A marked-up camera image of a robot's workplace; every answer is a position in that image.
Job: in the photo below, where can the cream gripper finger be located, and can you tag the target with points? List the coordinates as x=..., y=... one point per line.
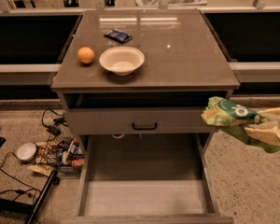
x=269, y=136
x=271, y=113

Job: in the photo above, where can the green rice chip bag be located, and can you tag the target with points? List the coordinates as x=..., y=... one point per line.
x=232, y=119

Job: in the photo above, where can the closed grey drawer front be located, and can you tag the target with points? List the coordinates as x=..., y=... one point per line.
x=119, y=120

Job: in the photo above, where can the open grey bottom drawer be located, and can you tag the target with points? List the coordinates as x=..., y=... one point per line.
x=146, y=179

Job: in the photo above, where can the grey drawer cabinet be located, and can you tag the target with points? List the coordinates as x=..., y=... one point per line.
x=183, y=65

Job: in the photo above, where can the white paper bowl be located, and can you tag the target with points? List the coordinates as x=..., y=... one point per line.
x=122, y=61

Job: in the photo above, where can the dark blue snack packet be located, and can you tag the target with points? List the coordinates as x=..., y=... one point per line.
x=118, y=36

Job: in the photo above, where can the orange fruit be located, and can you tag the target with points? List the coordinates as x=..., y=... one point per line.
x=85, y=55

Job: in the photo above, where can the pile of snack packets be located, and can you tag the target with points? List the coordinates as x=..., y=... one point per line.
x=63, y=155

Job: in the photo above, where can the white bowl on floor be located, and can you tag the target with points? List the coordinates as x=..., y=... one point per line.
x=26, y=152

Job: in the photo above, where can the black drawer handle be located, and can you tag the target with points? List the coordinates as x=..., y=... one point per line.
x=138, y=127

